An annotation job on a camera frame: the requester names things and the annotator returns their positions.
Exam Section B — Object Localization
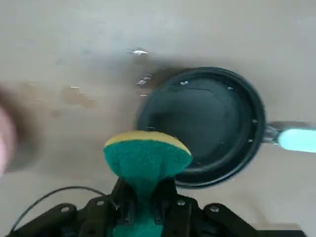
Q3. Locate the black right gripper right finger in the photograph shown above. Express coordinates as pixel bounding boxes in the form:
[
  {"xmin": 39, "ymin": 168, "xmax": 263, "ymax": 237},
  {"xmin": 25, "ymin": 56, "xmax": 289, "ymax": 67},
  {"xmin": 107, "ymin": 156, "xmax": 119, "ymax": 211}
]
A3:
[{"xmin": 150, "ymin": 179, "xmax": 260, "ymax": 237}]

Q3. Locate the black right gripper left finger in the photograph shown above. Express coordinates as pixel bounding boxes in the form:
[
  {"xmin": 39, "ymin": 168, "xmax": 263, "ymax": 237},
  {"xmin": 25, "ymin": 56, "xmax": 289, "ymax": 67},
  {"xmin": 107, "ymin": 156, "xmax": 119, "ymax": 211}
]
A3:
[{"xmin": 9, "ymin": 179, "xmax": 139, "ymax": 237}]

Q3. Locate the green and yellow sponge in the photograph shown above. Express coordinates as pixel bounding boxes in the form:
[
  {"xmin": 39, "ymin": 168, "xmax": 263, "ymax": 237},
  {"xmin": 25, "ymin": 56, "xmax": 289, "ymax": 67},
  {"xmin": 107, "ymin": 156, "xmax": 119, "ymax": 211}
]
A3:
[{"xmin": 103, "ymin": 130, "xmax": 193, "ymax": 237}]

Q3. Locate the pink bowl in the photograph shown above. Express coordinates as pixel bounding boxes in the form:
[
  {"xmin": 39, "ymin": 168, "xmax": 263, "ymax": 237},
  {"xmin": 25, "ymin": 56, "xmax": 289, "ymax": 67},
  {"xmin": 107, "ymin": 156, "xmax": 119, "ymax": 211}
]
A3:
[{"xmin": 0, "ymin": 81, "xmax": 38, "ymax": 176}]

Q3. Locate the thin black cable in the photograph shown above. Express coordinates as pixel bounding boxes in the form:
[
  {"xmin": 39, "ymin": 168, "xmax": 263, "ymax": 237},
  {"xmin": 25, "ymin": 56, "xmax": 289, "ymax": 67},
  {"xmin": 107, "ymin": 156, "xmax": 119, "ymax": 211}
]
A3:
[{"xmin": 11, "ymin": 186, "xmax": 107, "ymax": 233}]

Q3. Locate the black pan with mint handle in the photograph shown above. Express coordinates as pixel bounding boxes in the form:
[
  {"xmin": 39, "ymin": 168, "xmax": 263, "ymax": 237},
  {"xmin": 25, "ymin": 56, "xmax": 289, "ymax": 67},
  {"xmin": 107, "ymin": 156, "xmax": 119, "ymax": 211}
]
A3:
[{"xmin": 134, "ymin": 66, "xmax": 316, "ymax": 190}]

